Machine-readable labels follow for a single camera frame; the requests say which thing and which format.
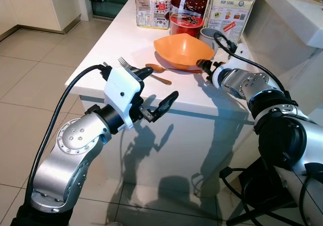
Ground orange plastic bowl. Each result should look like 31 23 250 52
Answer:
153 33 216 71

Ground copper coloured spoon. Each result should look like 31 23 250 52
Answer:
145 63 173 86

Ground silver metal fork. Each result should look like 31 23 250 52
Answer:
118 57 148 71

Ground grey mug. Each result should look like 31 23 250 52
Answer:
199 27 225 54

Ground white kitchen island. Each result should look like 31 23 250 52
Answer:
65 0 283 196

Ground red cup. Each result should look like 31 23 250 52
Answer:
170 13 204 38

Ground cream cracker pack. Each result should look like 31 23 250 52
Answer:
203 0 258 46

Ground white kitchen counter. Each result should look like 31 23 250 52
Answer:
241 0 323 123

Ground white cabinet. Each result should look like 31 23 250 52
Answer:
0 0 81 37

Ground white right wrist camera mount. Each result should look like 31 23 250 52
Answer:
208 64 229 89

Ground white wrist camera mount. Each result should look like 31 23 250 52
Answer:
208 64 229 89
104 66 144 131

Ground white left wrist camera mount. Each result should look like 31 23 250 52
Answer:
104 66 144 131

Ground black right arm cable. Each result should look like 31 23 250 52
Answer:
213 31 286 93

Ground black floor cable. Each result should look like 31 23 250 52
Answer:
219 166 283 226

